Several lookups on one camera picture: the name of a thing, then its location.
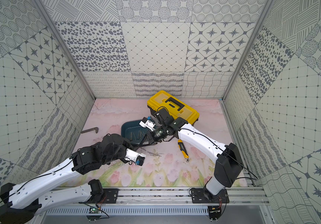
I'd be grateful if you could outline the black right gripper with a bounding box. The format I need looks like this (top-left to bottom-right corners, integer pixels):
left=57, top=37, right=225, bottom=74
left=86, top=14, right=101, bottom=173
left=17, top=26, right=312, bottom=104
left=138, top=124, right=168, bottom=147

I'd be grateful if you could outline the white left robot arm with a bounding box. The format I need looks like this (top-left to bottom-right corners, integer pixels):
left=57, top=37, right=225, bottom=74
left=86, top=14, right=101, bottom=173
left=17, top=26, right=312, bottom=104
left=0, top=134, right=145, bottom=224

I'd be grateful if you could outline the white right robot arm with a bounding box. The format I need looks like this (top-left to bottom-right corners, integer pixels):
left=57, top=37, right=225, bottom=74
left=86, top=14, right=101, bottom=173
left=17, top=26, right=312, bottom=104
left=139, top=108, right=244, bottom=197

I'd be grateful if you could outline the teal plastic storage box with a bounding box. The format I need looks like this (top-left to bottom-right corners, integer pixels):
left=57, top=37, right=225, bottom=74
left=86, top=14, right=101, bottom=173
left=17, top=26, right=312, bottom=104
left=121, top=120, right=150, bottom=144

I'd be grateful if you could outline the yellow black toolbox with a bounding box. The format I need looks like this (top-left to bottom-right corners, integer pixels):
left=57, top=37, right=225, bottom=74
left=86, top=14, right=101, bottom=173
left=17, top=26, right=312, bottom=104
left=147, top=91, right=200, bottom=125

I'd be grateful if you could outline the yellow black utility knife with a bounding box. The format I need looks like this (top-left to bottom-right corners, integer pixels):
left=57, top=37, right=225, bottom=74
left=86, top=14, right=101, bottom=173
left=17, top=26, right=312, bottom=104
left=178, top=139, right=189, bottom=162

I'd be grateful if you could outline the dark metal L-shaped wrench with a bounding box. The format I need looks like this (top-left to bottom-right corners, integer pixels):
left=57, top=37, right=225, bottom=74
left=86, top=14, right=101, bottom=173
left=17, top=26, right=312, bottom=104
left=81, top=127, right=99, bottom=133

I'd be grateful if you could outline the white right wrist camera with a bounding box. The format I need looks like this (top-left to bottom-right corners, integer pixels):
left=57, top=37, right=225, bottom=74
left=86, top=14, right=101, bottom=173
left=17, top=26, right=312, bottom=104
left=139, top=117, right=156, bottom=131

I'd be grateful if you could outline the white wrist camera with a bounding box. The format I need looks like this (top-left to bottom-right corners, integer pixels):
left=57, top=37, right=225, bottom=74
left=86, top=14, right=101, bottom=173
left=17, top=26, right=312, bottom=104
left=139, top=117, right=156, bottom=131
left=124, top=149, right=146, bottom=166

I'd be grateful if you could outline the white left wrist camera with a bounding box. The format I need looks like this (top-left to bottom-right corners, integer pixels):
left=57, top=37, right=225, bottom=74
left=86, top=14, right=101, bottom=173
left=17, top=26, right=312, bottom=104
left=124, top=149, right=146, bottom=166

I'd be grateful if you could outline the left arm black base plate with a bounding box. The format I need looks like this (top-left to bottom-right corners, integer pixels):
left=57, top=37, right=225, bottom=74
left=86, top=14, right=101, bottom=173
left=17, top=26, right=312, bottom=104
left=93, top=188, right=119, bottom=204

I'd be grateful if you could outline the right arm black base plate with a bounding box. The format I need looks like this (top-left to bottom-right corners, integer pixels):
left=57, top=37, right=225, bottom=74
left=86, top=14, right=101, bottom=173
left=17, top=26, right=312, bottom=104
left=189, top=188, right=230, bottom=204

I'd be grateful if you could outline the white slotted cable duct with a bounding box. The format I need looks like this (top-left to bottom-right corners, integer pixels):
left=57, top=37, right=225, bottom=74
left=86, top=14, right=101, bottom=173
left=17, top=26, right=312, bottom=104
left=46, top=205, right=208, bottom=216

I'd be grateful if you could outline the aluminium mounting rail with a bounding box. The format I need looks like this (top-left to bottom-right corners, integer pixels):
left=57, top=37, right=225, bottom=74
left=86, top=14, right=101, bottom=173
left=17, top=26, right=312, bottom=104
left=36, top=187, right=270, bottom=206

